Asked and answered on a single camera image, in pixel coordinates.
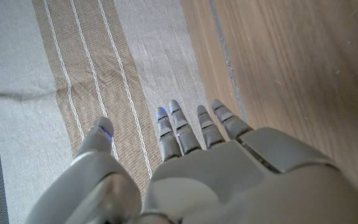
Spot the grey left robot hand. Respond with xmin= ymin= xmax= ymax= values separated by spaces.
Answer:
xmin=24 ymin=98 xmax=358 ymax=224

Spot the grey tape outline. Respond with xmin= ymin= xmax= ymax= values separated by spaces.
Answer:
xmin=208 ymin=0 xmax=249 ymax=124

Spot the beige striped backdrop curtain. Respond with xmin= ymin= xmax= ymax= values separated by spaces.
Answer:
xmin=0 ymin=0 xmax=248 ymax=224

